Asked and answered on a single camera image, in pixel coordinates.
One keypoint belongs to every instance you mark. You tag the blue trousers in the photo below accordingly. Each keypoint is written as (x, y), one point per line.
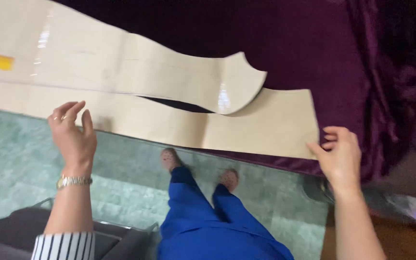
(211, 231)

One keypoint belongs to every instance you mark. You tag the purple velvet fabric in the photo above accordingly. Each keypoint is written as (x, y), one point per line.
(302, 47)

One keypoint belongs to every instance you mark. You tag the dark grey chair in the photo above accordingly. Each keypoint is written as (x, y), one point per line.
(9, 231)

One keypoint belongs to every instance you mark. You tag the person's left hand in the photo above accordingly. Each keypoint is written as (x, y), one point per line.
(74, 144)

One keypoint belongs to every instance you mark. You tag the beige dotted shoe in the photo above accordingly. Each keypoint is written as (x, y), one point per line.
(170, 159)
(229, 178)

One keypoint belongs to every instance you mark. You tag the gold wristwatch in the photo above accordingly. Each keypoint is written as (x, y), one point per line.
(73, 181)

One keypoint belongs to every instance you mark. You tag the person's right hand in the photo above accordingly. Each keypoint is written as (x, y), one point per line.
(343, 159)

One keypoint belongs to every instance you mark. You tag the grey and purple appliance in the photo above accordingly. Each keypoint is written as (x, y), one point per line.
(403, 204)

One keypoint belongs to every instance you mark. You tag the black white striped sleeve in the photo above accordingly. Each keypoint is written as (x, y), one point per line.
(65, 247)

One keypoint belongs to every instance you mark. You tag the green rug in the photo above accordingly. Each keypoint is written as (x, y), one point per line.
(128, 169)

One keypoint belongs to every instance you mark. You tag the long straight beige paper pattern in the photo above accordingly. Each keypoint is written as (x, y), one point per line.
(157, 122)

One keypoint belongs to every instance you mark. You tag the curved beige paper pattern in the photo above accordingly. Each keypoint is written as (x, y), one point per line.
(128, 61)

